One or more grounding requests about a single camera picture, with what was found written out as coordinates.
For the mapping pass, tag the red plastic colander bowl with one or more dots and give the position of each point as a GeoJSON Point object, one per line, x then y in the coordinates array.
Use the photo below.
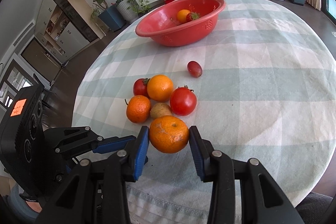
{"type": "Point", "coordinates": [178, 36]}

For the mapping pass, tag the red tomato with stem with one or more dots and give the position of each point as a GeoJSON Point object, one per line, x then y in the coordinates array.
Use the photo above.
{"type": "Point", "coordinates": [140, 87]}

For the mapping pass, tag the dark grey fabric seat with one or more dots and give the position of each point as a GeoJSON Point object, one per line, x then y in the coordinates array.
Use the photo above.
{"type": "Point", "coordinates": [315, 204]}

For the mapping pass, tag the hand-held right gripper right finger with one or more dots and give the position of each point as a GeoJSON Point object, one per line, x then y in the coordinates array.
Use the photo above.
{"type": "Point", "coordinates": [196, 153]}

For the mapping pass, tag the brown kiwi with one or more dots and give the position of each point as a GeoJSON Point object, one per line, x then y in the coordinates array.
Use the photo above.
{"type": "Point", "coordinates": [160, 110]}

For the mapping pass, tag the mandarin with stem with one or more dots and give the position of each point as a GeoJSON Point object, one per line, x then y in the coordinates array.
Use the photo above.
{"type": "Point", "coordinates": [138, 109]}

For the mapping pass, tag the scuffed mandarin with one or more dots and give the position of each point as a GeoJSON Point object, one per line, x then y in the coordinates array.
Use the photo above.
{"type": "Point", "coordinates": [169, 134]}

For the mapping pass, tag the large red strawberry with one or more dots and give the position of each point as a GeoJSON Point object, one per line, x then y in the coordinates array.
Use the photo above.
{"type": "Point", "coordinates": [193, 17]}

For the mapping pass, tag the plant in ribbed white pot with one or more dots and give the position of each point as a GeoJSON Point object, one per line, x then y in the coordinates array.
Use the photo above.
{"type": "Point", "coordinates": [126, 10]}

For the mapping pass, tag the checked green white tablecloth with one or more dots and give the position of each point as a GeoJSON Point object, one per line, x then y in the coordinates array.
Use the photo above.
{"type": "Point", "coordinates": [262, 82]}

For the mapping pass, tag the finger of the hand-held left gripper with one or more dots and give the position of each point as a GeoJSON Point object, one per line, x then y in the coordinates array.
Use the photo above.
{"type": "Point", "coordinates": [113, 142]}

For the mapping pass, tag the white wall cabinet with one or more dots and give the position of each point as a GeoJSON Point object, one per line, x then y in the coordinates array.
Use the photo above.
{"type": "Point", "coordinates": [71, 35]}

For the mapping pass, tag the large smooth orange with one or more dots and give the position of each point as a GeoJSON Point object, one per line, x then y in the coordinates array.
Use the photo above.
{"type": "Point", "coordinates": [160, 87]}

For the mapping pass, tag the red grape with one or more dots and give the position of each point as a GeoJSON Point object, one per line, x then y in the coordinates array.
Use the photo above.
{"type": "Point", "coordinates": [194, 69]}

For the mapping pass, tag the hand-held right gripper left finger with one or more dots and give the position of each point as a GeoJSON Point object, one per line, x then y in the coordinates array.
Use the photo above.
{"type": "Point", "coordinates": [141, 150]}

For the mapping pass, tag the small orange yellow tomato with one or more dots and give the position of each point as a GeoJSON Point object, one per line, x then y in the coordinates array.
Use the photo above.
{"type": "Point", "coordinates": [182, 16]}

